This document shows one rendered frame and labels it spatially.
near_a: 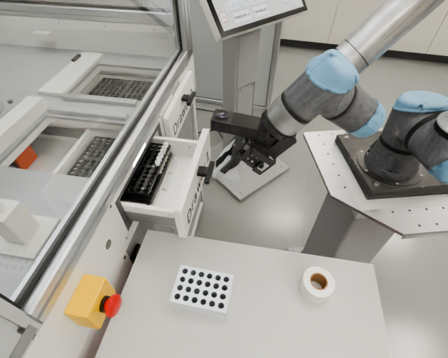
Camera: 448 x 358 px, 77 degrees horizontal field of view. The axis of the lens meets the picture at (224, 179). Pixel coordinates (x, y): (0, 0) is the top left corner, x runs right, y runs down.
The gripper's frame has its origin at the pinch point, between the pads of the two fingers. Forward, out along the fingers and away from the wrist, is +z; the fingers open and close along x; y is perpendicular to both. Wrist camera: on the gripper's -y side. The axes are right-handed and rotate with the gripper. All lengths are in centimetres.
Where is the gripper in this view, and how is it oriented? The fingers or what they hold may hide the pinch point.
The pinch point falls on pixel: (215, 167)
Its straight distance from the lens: 68.2
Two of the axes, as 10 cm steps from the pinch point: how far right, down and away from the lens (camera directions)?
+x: 1.7, -7.3, 6.6
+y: 8.1, 4.9, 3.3
